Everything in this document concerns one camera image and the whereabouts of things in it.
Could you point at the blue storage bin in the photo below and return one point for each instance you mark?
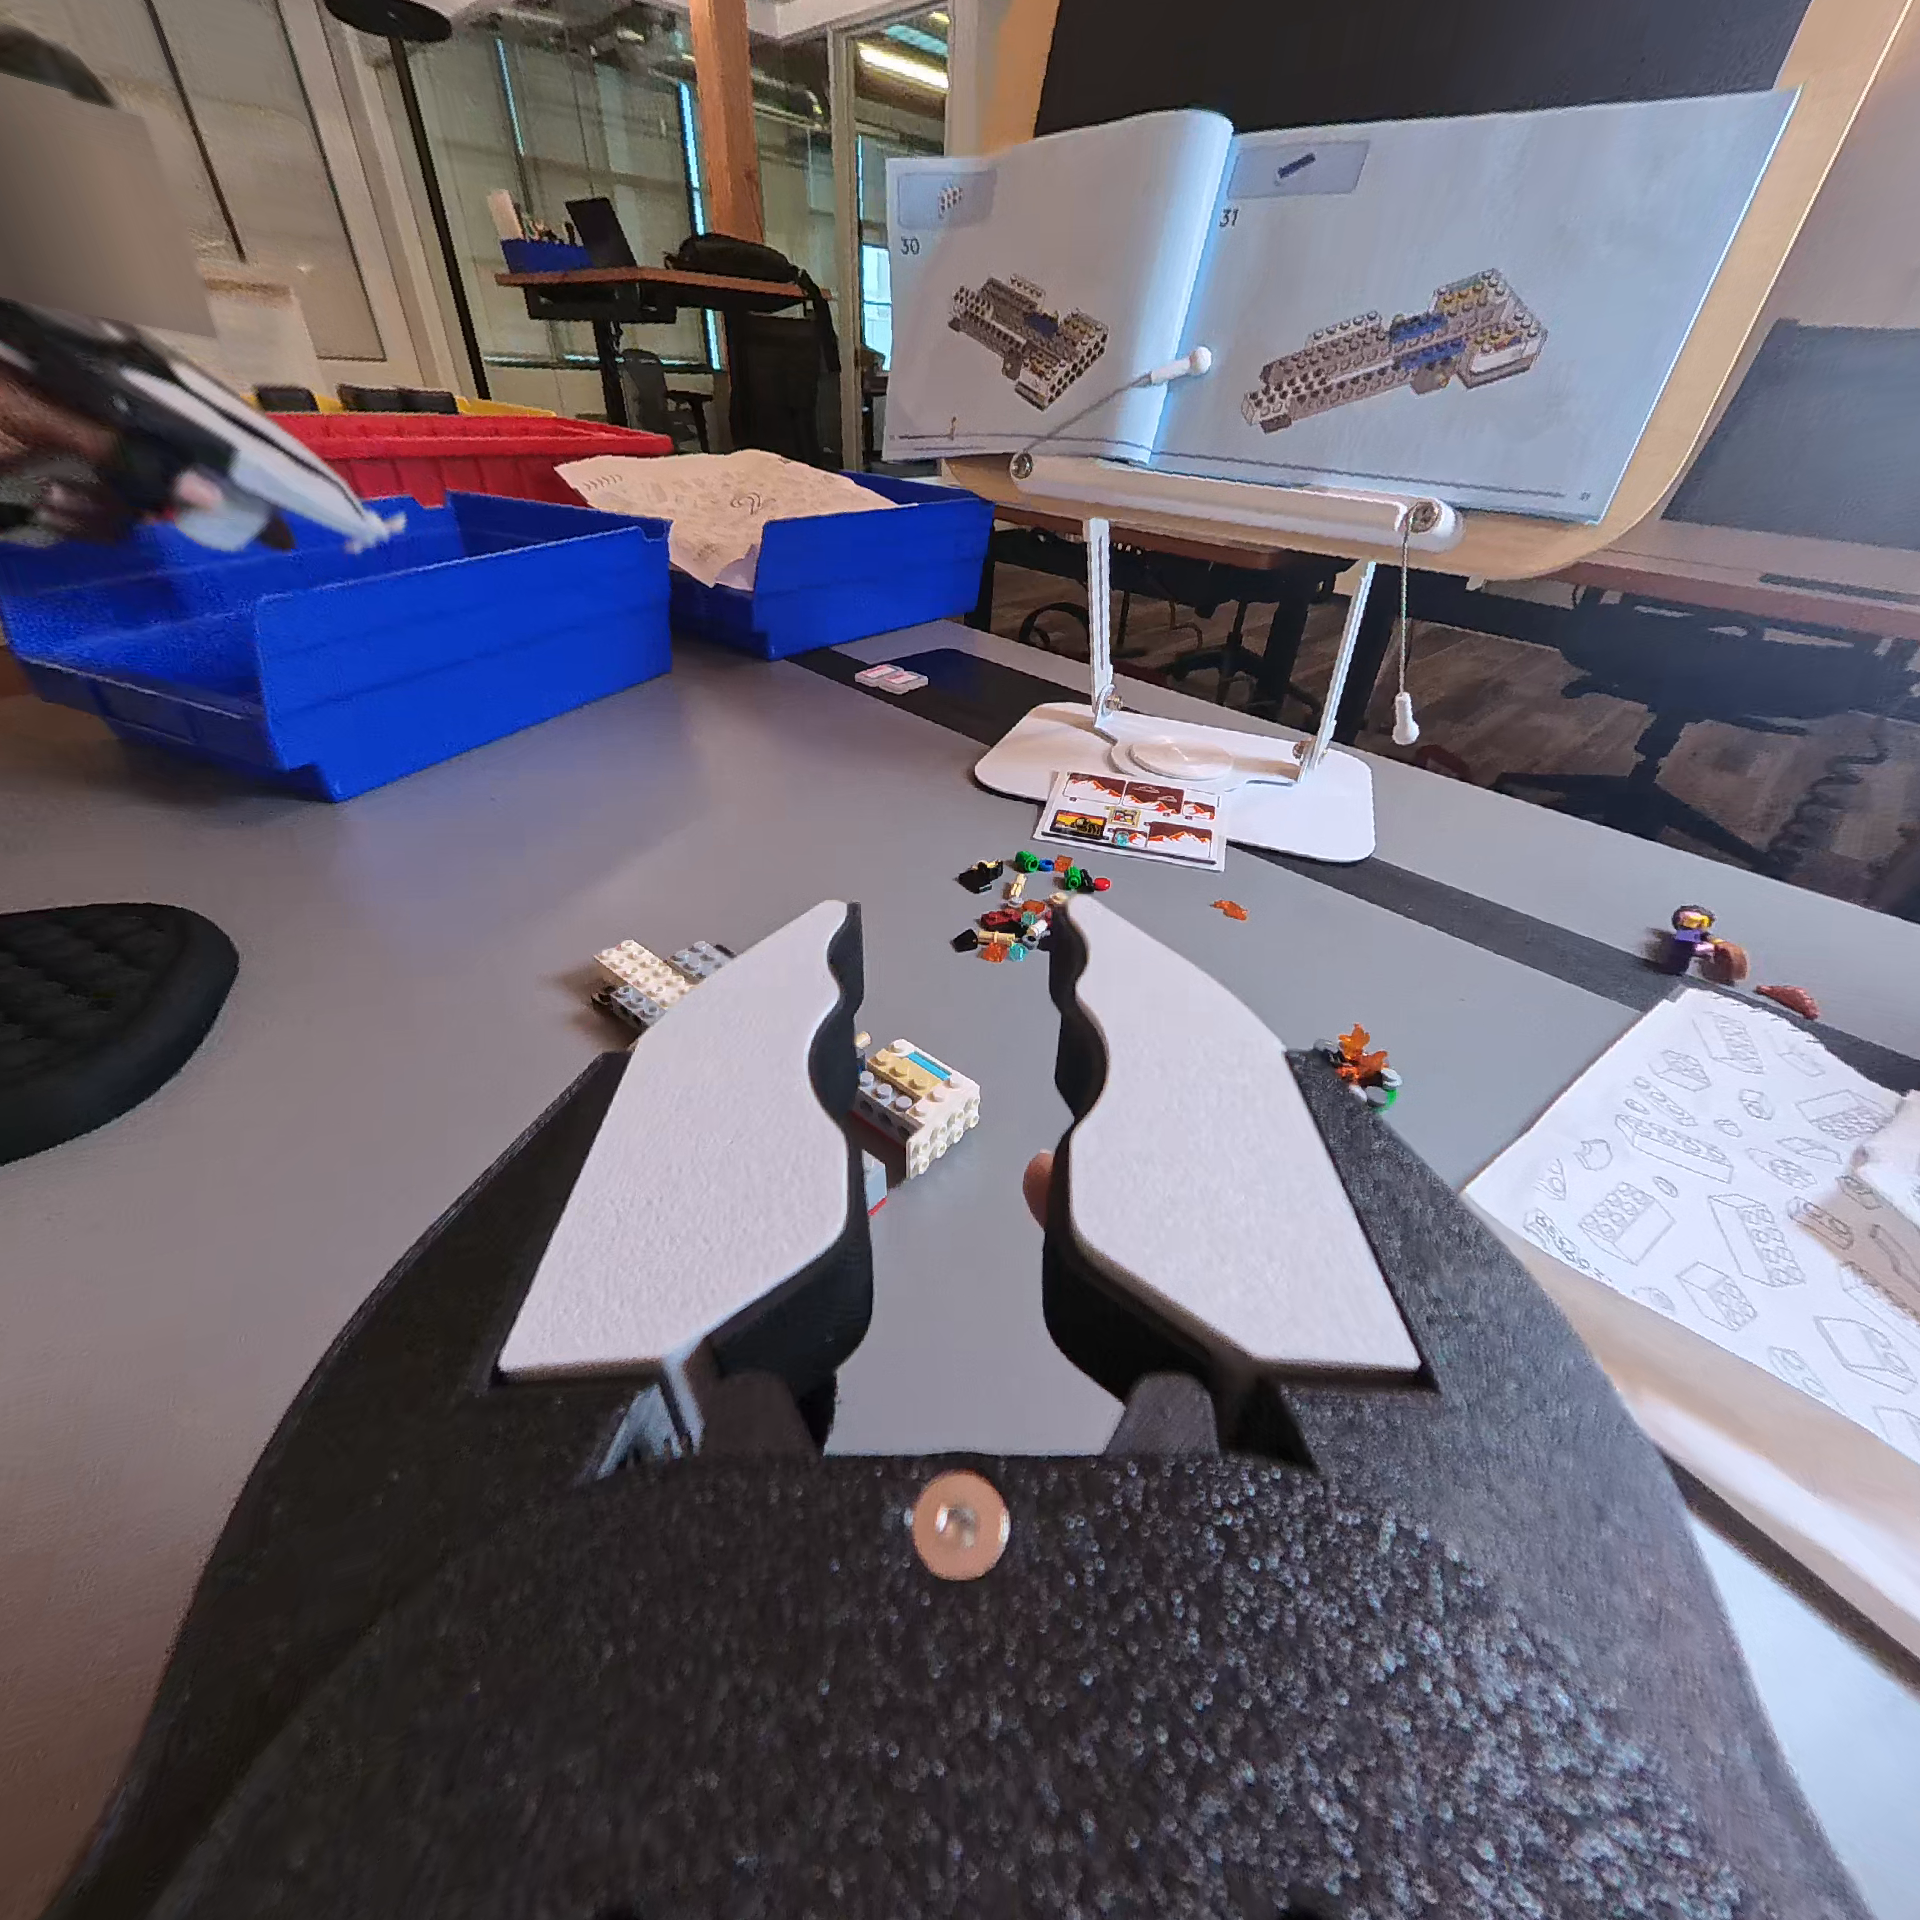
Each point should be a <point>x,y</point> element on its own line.
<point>373,662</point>
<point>842,578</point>

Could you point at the red storage bin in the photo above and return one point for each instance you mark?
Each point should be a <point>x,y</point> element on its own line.
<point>451,452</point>

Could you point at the small white block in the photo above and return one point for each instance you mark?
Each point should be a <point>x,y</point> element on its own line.
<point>893,678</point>

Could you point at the lego campfire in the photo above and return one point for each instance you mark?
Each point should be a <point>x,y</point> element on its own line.
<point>1359,1070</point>

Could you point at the brown lego piece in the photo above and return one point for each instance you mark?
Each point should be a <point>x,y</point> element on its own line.
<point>1781,997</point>

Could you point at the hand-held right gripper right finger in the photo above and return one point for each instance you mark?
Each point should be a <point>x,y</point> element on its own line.
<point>1216,1169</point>

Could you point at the black backpack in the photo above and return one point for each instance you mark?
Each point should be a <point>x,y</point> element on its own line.
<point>737,271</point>

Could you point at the lego instruction booklet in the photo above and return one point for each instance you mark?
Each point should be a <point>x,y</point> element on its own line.
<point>1497,303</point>

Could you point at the white printed paper bag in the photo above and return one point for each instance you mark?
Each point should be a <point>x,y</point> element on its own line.
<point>711,509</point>
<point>1695,1205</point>

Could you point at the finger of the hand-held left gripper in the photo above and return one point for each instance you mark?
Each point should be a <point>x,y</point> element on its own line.
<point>289,465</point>

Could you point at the black office chair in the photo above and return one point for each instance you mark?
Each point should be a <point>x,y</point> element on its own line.
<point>1682,711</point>

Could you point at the yellow storage bin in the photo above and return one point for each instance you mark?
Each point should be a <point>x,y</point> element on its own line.
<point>502,402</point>

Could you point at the black floor lamp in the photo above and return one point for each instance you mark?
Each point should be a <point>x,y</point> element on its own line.
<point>432,187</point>

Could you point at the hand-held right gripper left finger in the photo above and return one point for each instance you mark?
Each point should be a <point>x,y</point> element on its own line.
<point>711,1169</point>

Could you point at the black laptop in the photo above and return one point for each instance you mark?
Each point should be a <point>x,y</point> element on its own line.
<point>599,233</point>

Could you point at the black mesh pad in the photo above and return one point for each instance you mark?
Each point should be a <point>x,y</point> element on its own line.
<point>91,1020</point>

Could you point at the pile of small lego pieces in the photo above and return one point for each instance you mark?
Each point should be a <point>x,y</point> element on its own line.
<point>1022,914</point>

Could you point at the wooden standing desk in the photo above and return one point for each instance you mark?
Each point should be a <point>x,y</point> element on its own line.
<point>659,277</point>

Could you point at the black monitor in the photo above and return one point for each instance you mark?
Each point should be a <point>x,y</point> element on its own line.
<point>1798,434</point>

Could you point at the white book stand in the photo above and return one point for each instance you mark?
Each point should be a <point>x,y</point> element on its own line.
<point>1321,795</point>

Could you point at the black storage bins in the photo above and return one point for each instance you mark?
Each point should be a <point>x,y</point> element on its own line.
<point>357,402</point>

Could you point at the person's right hand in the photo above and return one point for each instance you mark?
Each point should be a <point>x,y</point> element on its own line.
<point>1037,1197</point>

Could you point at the grey lego model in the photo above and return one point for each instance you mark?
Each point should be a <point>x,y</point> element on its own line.
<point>924,1095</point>

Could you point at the purple lego minifigure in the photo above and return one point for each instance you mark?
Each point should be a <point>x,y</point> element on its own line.
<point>1695,944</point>

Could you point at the sticker sheet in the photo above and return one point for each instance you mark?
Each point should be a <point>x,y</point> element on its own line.
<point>1129,821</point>

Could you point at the blue desk organizer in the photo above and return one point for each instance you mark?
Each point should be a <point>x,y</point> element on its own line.
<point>533,257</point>

